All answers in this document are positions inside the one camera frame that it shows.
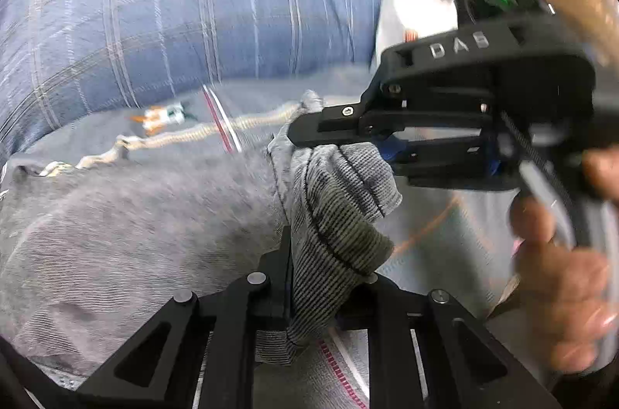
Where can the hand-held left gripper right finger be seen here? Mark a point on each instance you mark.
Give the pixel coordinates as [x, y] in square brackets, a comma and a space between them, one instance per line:
[387, 341]

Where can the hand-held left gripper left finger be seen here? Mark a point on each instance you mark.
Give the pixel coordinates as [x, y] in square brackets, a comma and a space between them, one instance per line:
[271, 293]

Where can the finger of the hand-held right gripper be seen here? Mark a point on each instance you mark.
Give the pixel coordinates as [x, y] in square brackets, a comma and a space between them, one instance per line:
[333, 126]
[445, 162]

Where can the person's right hand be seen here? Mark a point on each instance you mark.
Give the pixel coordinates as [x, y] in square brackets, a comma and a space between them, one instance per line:
[561, 288]

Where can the grey star-print bed sheet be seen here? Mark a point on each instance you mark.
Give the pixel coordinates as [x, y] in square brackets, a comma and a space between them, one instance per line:
[464, 235]

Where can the white paper bag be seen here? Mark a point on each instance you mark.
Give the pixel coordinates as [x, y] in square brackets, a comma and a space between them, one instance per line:
[425, 10]

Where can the blue plaid pillow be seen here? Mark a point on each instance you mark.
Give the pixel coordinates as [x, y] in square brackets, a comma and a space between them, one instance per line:
[169, 3]

